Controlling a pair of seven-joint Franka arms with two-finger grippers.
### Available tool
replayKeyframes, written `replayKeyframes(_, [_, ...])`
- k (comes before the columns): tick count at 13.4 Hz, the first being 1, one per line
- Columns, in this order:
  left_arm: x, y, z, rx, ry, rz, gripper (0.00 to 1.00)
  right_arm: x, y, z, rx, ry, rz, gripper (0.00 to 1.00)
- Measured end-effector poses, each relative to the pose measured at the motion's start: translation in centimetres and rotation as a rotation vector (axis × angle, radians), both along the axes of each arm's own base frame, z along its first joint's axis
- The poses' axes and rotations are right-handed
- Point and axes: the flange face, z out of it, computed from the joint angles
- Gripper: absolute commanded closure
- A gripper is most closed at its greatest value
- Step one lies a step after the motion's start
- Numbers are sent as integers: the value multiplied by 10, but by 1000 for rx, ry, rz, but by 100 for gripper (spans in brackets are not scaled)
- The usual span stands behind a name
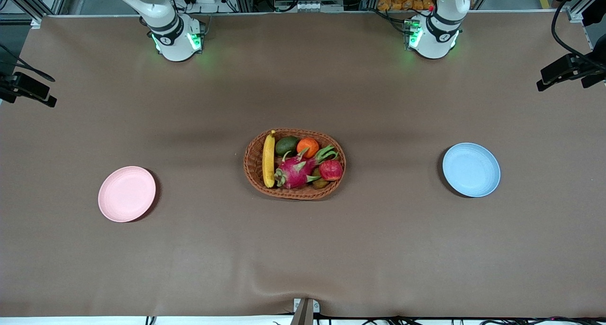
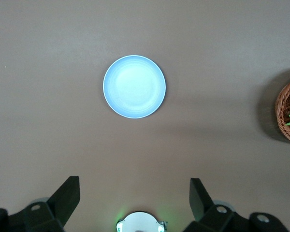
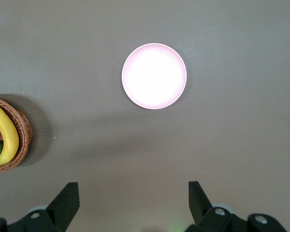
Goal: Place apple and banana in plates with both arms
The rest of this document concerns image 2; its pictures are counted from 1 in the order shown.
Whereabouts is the brown wicker basket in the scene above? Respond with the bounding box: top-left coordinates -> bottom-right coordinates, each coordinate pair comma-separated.
275,74 -> 290,145

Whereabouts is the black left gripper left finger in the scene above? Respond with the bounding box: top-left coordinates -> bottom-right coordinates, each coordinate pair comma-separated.
0,176 -> 81,232

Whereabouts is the brown table cloth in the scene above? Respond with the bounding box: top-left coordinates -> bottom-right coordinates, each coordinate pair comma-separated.
0,0 -> 290,232

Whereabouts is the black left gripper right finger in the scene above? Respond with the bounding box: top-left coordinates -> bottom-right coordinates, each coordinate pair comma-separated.
183,178 -> 290,232

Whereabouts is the light blue plate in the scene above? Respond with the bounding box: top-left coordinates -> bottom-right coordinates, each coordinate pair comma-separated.
102,55 -> 167,119

